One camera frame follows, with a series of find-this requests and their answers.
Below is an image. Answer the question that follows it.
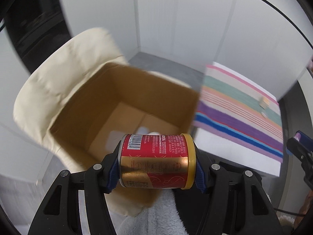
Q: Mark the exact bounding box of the beige cardboard cosmetic box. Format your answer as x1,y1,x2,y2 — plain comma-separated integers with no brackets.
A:
259,97,270,109

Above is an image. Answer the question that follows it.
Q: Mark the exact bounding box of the red gold tin can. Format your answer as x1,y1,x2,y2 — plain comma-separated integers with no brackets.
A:
118,134,196,189

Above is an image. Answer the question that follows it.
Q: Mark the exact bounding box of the white round compact case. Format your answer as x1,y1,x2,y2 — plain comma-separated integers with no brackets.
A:
136,126,160,135

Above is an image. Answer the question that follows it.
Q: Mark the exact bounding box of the blue purple small tube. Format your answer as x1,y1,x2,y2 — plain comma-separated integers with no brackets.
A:
294,131,301,142

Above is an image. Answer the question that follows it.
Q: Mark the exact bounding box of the translucent square plastic lid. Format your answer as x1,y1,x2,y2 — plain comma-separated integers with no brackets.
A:
106,130,125,153

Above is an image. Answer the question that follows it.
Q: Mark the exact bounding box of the white table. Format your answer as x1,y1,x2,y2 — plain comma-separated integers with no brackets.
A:
192,61,283,177

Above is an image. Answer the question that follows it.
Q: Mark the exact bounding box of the grey fluffy blanket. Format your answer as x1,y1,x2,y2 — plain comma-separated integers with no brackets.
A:
117,189,187,234

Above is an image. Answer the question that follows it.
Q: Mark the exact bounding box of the striped colourful cloth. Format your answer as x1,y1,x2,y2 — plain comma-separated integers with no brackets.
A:
193,63,283,162

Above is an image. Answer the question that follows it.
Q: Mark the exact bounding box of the cream padded armchair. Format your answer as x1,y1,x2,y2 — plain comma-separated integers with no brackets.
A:
13,27,192,217

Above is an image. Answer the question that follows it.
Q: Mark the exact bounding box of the brown cardboard box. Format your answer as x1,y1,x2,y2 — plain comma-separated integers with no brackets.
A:
50,63,199,171

